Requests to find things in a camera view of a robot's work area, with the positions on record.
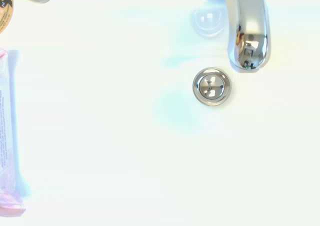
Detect orange label soap bottle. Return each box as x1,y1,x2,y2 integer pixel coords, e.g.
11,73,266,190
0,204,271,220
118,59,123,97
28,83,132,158
0,0,15,35

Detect white ceramic sink basin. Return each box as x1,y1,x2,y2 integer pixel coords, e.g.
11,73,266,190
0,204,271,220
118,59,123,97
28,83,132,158
0,0,320,226

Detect pink white plastic packet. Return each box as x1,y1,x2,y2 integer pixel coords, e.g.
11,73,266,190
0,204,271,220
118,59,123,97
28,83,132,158
0,48,27,218

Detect chrome faucet spout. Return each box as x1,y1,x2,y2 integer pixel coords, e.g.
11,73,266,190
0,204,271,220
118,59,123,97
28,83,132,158
168,0,292,74

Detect chrome sink drain stopper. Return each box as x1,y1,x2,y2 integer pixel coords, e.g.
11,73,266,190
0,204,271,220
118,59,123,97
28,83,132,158
192,66,233,107

